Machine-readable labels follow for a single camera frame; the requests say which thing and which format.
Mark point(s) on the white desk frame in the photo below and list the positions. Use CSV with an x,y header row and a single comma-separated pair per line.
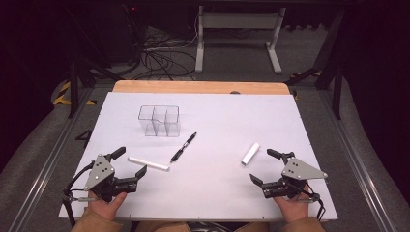
x,y
238,21

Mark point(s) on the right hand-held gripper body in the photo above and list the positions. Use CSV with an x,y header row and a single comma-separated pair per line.
x,y
298,170

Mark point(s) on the black metal stand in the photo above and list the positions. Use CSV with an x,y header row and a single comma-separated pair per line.
x,y
337,93
73,90

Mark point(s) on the person's right hand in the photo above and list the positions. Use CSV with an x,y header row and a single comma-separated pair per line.
x,y
293,208

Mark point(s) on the black marker pen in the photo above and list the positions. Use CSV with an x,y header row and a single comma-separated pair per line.
x,y
183,147

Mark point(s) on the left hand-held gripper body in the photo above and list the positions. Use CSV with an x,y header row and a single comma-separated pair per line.
x,y
101,175

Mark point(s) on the black equipment case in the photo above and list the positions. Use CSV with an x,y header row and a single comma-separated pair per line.
x,y
121,32

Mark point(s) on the wooden table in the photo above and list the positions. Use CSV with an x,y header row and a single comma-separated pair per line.
x,y
199,87

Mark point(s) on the person's left hand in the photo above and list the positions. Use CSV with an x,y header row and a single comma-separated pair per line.
x,y
106,207

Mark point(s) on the short white stick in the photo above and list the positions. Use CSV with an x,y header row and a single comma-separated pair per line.
x,y
250,153

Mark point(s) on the clear plastic pen holder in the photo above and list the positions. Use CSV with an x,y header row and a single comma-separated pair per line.
x,y
170,127

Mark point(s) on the aluminium floor rail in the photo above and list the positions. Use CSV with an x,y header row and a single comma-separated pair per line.
x,y
51,162
356,161

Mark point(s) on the long white pen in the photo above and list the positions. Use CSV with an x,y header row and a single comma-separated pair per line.
x,y
148,164

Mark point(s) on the yellow black floor tape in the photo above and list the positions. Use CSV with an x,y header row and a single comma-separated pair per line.
x,y
63,96

